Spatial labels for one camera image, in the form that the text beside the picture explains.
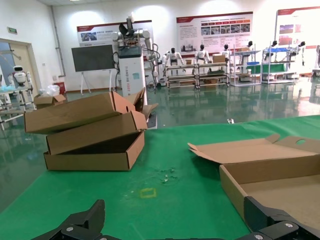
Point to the white black humanoid robot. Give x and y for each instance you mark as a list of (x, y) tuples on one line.
[(273, 45), (173, 57), (250, 45), (226, 52), (302, 50), (202, 54)]

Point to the open empty-type cardboard box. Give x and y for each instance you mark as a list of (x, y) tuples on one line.
[(287, 190)]

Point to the green exit sign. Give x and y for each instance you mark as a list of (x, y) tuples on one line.
[(12, 30)]

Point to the wide red white wall poster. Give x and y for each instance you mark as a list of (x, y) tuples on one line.
[(215, 25)]

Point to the brown carton on rack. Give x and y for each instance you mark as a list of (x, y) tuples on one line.
[(219, 58)]

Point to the grey door with frame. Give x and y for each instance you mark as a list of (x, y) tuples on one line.
[(26, 60)]

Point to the small grey metal part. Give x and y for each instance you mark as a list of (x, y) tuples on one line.
[(230, 121)]

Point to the open stacked cardboard box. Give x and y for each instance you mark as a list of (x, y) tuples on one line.
[(87, 163)]

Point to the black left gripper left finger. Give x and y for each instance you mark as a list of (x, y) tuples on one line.
[(82, 225)]

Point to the green table cloth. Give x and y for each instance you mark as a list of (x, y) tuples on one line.
[(175, 205)]

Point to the clear plastic bags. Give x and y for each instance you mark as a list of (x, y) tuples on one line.
[(50, 90)]

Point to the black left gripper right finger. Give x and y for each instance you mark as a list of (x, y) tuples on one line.
[(265, 220)]

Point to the white frame workbench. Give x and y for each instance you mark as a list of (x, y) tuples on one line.
[(15, 100)]

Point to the white debris scraps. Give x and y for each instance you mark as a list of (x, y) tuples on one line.
[(165, 180)]

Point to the dark display screen on stand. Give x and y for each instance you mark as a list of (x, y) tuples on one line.
[(92, 57)]

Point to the closed long cardboard box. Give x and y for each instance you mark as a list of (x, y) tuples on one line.
[(70, 115), (95, 135)]

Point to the red bin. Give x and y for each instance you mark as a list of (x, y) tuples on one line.
[(60, 88)]

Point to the small open cardboard box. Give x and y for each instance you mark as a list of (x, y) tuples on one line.
[(43, 101)]

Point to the white metal shelf rack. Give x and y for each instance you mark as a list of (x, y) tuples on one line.
[(181, 75), (280, 67), (246, 67), (213, 73)]

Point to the small white wheeled robot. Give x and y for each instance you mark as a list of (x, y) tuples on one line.
[(18, 76)]

